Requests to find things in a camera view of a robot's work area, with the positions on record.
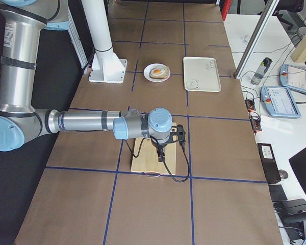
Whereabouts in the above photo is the aluminium frame post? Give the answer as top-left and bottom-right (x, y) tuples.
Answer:
(234, 0), (279, 79)

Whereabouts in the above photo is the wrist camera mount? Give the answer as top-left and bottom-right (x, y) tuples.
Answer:
(167, 124), (186, 147)

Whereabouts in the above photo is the clear water bottle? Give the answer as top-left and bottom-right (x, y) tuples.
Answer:
(250, 57), (272, 85)

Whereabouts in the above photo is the bottom bread slice on plate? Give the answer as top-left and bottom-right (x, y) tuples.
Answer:
(149, 66), (169, 79)

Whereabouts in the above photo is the black power box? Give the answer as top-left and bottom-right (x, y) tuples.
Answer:
(257, 143), (281, 184)

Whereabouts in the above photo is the orange black connector strip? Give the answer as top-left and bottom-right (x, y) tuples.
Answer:
(245, 99), (262, 134)

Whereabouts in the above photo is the teach pendant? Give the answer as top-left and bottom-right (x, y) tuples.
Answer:
(279, 64), (306, 94)
(260, 86), (301, 118)

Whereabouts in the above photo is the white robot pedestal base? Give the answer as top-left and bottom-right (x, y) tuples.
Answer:
(82, 0), (128, 84)

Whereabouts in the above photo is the fried egg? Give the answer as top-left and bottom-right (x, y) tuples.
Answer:
(151, 68), (164, 76)

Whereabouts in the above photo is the cream bear serving tray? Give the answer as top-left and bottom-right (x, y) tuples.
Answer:
(183, 57), (221, 92)

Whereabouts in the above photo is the far teach pendant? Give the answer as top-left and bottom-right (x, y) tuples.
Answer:
(279, 64), (306, 94)

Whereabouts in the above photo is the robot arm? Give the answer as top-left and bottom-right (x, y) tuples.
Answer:
(0, 1), (173, 160)

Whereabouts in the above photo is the near teach pendant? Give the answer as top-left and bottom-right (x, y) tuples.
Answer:
(260, 86), (301, 118)

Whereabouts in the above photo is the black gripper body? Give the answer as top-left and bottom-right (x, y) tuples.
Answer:
(152, 139), (166, 154)

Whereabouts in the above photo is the wooden cutting board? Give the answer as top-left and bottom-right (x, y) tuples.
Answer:
(131, 138), (176, 175)

